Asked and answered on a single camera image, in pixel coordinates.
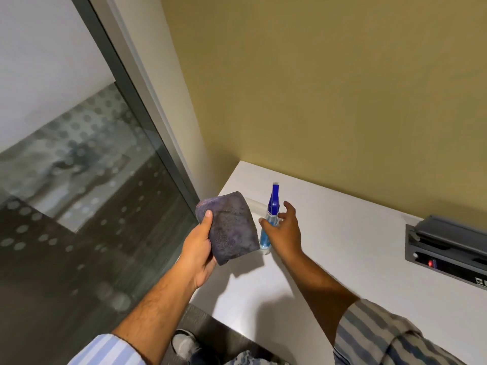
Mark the person's right hand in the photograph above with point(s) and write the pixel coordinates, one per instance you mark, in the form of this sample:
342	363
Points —
287	237

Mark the person's left hand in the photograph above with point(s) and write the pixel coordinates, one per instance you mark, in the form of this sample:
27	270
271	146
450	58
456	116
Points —
196	254

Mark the person's left thumb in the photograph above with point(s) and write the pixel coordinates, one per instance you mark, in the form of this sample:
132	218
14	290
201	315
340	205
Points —
207	226

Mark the person's right thumb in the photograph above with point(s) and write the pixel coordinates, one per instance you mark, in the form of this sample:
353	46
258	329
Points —
267	225

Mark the blue spray bottle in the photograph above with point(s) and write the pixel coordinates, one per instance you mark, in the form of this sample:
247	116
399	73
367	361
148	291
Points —
273	203

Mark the purple cleaning cloth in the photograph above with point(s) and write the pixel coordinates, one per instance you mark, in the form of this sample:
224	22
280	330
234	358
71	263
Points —
232	228

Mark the person's right forearm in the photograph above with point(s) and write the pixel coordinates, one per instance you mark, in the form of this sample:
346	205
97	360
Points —
317	290

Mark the person's left forearm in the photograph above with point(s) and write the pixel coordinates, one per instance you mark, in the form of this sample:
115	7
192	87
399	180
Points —
159	311

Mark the grey shoe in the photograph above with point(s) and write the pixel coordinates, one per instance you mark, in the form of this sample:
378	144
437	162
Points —
184	344

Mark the dotted frosted glass partition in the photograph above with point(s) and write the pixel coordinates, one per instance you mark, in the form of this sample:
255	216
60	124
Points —
76	224

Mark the blue jeans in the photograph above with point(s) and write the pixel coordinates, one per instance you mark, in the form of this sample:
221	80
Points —
251	359

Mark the striped left shirt sleeve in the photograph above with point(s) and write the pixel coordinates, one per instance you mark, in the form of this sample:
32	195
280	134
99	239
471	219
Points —
106	351

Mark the striped shirt sleeve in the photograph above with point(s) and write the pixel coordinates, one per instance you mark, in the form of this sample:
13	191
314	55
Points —
106	351
384	338

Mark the striped right shirt sleeve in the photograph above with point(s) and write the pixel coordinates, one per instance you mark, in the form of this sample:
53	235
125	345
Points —
384	338

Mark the grey table socket box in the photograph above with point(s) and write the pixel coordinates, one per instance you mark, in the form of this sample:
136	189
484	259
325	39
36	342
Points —
445	243

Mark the grey metal partition frame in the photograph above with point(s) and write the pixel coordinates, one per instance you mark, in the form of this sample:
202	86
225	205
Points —
133	106

